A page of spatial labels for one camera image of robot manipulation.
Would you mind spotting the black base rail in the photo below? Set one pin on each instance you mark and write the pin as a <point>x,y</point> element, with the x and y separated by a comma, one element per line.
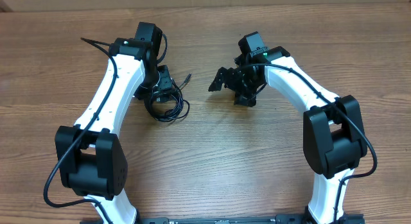
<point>221,219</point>

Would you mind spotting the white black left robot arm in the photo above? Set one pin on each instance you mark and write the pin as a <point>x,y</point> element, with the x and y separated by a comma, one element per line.
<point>90,158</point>

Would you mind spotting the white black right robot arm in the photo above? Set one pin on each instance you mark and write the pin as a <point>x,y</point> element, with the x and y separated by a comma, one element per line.
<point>332,126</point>

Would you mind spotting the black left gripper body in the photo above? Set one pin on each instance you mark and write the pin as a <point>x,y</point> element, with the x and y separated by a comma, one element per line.
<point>164,84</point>

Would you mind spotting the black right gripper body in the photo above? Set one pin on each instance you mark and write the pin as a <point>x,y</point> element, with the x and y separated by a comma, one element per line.
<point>233,79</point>

